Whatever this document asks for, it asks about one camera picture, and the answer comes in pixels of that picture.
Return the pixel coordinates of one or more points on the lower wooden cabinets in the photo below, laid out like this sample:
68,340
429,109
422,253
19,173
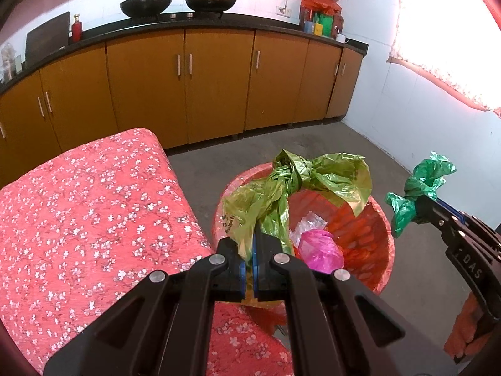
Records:
187,86

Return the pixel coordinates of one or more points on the left black wok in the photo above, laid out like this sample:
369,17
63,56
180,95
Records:
137,9

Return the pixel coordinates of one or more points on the red bottle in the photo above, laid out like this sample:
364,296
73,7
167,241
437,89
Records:
76,29

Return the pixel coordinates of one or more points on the pink window curtain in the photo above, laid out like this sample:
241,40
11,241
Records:
455,44

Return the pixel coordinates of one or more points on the purple plastic bag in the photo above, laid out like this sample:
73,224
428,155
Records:
319,251

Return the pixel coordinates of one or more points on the dark cutting board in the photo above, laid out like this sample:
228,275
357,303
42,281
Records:
47,38

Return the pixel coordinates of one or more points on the clear plastic bag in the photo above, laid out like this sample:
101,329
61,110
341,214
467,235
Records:
311,221

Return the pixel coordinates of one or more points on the olive green plastic bag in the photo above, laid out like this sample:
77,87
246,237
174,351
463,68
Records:
341,178

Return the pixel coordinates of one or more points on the red floral table cloth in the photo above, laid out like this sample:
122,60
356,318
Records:
79,231

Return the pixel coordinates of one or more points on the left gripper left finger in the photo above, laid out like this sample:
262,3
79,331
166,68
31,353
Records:
162,326

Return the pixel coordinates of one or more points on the red bag covered items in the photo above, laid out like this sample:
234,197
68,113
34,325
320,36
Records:
321,18

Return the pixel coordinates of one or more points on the right hand orange glove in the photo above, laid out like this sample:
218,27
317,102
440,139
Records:
462,340

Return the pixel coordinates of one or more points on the white cup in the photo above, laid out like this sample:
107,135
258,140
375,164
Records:
340,38

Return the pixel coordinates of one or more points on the wrapped jar on counter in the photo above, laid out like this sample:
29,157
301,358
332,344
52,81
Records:
8,55

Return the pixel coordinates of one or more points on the bright green plastic bag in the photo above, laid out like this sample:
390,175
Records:
426,178

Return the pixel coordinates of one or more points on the black countertop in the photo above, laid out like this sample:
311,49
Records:
183,21

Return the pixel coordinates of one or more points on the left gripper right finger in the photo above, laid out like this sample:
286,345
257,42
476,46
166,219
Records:
337,325

